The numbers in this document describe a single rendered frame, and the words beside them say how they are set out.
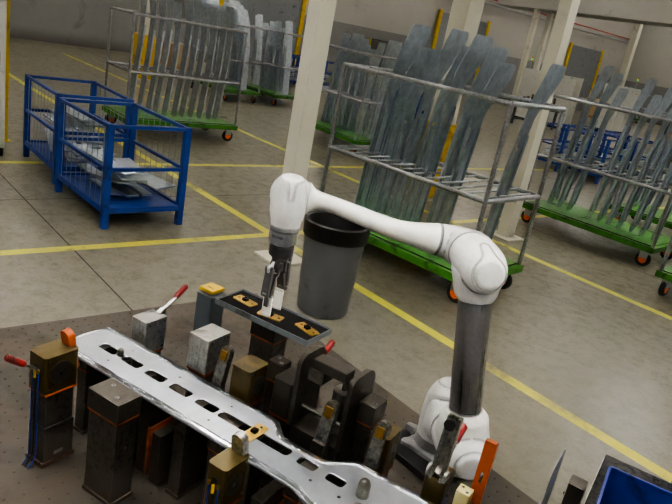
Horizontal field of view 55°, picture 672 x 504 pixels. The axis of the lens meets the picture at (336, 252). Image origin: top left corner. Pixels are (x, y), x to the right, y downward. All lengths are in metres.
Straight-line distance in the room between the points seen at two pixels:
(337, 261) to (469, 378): 2.81
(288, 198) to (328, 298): 2.98
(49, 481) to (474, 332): 1.29
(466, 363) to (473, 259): 0.34
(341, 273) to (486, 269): 3.01
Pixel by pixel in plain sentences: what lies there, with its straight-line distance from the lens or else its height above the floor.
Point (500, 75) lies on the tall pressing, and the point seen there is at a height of 1.93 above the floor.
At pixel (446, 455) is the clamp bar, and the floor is 1.11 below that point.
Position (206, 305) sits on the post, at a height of 1.11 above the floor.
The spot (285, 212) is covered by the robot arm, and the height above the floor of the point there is 1.52.
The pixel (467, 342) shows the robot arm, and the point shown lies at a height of 1.25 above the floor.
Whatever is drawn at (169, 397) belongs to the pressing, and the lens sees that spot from 1.92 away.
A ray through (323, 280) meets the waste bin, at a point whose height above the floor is 0.31.
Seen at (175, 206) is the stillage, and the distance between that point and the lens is 6.44.
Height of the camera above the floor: 2.04
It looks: 19 degrees down
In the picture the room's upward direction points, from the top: 11 degrees clockwise
